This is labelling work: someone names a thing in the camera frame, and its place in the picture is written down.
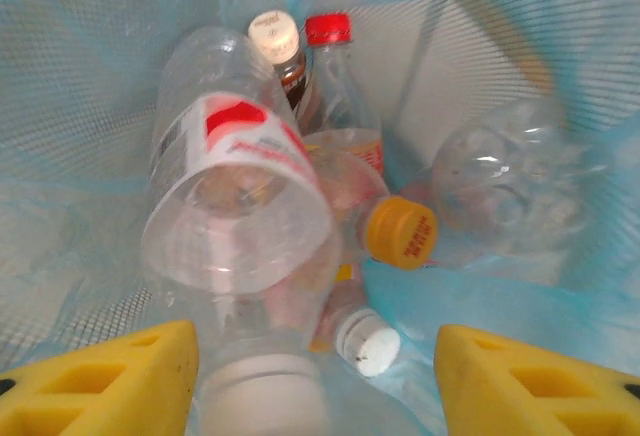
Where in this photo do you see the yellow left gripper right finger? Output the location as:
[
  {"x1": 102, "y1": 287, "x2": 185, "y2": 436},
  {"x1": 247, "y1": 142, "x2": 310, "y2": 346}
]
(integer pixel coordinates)
[{"x1": 433, "y1": 324, "x2": 640, "y2": 436}]

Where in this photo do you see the mesh bin with blue liner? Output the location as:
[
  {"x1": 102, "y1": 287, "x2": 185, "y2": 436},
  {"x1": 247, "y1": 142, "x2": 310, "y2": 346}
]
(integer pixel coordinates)
[{"x1": 0, "y1": 0, "x2": 640, "y2": 436}]

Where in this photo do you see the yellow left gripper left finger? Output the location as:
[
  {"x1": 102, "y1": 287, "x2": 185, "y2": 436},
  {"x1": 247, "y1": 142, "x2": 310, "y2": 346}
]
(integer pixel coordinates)
[{"x1": 0, "y1": 319, "x2": 200, "y2": 436}]

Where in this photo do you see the water bottle red white label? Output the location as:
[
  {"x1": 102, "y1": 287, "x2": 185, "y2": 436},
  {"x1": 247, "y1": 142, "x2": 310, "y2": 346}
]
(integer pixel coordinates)
[{"x1": 139, "y1": 25, "x2": 346, "y2": 436}]

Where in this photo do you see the clear bottle green white label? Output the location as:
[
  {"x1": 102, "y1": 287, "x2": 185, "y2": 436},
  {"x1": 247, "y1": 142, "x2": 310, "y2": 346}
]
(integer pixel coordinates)
[{"x1": 307, "y1": 265, "x2": 404, "y2": 378}]

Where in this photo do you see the clear ribbed plastic bottle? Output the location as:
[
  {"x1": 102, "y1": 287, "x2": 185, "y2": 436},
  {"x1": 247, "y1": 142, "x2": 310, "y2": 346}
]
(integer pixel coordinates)
[{"x1": 399, "y1": 98, "x2": 619, "y2": 270}]

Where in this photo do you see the clear red-capped bottle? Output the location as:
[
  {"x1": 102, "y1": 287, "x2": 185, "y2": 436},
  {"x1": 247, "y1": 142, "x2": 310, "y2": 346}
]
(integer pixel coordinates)
[{"x1": 303, "y1": 13, "x2": 387, "y2": 177}]

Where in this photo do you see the orange juice plastic bottle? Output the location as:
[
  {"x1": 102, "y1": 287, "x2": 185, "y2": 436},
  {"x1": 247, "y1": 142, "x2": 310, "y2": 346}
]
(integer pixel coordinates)
[{"x1": 319, "y1": 155, "x2": 440, "y2": 272}]

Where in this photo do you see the brown Nescafe coffee bottle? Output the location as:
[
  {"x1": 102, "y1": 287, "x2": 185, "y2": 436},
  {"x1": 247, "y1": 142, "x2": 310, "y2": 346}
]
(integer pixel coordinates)
[{"x1": 247, "y1": 9, "x2": 314, "y2": 122}]

